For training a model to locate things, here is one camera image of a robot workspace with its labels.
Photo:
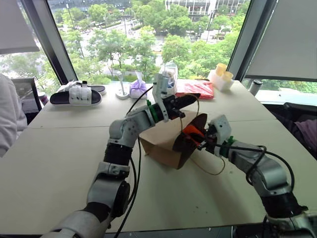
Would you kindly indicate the person in white clothes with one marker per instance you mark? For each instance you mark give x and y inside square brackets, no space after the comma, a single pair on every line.
[10,114]

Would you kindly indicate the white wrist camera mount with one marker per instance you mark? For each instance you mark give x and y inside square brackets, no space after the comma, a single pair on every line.
[221,129]
[161,86]

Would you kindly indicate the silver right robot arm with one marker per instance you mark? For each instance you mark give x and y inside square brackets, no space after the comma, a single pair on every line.
[267,171]

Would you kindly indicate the red plastic package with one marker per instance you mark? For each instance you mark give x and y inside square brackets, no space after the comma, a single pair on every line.
[195,89]

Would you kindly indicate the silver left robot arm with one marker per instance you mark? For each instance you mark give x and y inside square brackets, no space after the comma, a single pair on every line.
[123,129]

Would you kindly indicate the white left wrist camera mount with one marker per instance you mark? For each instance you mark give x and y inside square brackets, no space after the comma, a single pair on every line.
[161,86]

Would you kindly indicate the yellow cup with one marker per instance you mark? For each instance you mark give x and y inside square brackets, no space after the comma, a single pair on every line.
[221,69]
[227,76]

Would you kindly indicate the brown paper bag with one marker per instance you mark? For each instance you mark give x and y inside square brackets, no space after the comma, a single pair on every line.
[161,143]

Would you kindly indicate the orange plush toy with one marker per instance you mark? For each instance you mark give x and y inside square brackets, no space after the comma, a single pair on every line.
[190,130]

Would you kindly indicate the silver black thermos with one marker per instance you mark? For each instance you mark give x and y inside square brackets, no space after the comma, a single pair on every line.
[255,87]

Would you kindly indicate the white stand with rod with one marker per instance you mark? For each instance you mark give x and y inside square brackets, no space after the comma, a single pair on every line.
[121,91]

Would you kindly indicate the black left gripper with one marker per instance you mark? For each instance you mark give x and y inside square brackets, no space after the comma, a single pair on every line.
[172,107]

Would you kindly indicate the purple tied plastic bag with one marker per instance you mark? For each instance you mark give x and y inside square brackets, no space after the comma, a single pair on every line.
[137,89]

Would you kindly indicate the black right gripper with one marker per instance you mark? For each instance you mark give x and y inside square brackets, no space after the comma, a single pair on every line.
[210,138]

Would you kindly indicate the black framed chair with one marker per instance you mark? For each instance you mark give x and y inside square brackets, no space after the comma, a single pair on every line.
[24,91]

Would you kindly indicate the person in purple clothes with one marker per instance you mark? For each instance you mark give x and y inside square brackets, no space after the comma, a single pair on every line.
[305,131]

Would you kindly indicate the small drink can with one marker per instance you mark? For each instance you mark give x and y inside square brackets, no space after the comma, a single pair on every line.
[43,98]

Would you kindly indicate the grey roller blind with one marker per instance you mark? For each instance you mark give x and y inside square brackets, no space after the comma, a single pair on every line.
[15,24]
[284,39]

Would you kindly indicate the clear plastic bag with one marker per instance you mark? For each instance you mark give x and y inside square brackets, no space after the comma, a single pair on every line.
[171,72]

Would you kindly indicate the white plastic container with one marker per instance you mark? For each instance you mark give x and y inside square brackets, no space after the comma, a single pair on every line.
[221,83]

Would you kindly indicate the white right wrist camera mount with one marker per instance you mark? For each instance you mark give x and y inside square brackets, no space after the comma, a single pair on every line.
[221,129]

